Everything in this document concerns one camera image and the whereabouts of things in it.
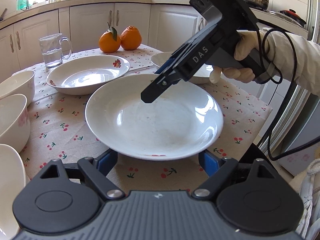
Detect large white fruit plate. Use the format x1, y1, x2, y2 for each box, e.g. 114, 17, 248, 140
85, 74, 223, 161

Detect white bowl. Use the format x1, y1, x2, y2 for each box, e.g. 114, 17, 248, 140
0, 94, 30, 153
0, 70, 35, 106
0, 144, 26, 239

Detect right sleeve forearm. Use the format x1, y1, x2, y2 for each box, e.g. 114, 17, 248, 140
260, 28, 319, 96

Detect white kitchen cabinets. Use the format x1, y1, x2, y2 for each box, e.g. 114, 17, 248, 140
1, 2, 206, 80

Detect gloved right hand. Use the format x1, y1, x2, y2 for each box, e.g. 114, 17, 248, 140
209, 29, 266, 84

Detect bumpy orange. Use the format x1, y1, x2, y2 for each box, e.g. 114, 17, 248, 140
120, 26, 142, 50

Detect cherry print tablecloth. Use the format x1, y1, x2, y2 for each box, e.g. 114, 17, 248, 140
21, 63, 272, 192

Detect orange with leaf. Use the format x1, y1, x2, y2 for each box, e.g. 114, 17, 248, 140
99, 23, 121, 53

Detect glass water mug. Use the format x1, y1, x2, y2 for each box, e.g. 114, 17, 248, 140
39, 33, 73, 69

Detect green dish soap bottle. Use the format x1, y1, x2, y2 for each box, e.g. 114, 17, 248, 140
16, 0, 28, 10

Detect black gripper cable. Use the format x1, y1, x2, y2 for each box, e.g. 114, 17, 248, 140
257, 27, 320, 162

